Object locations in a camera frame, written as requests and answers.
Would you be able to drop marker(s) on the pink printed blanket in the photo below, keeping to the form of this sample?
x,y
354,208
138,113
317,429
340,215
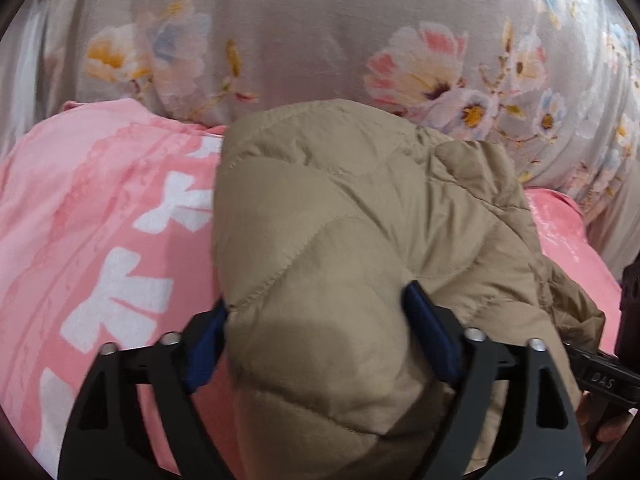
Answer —
x,y
100,185

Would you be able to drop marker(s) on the grey floral blanket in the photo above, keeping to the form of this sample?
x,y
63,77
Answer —
x,y
310,35

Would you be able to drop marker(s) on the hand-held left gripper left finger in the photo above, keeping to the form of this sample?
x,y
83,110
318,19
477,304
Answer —
x,y
201,355

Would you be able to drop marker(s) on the tan quilted jacket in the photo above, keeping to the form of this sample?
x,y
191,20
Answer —
x,y
350,220

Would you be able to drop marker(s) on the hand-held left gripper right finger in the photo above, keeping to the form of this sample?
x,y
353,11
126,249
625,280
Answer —
x,y
432,335

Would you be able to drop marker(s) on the light grey cloth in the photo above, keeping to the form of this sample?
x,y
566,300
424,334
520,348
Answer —
x,y
27,70

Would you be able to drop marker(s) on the person's right hand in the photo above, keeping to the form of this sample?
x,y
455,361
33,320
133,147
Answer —
x,y
612,425

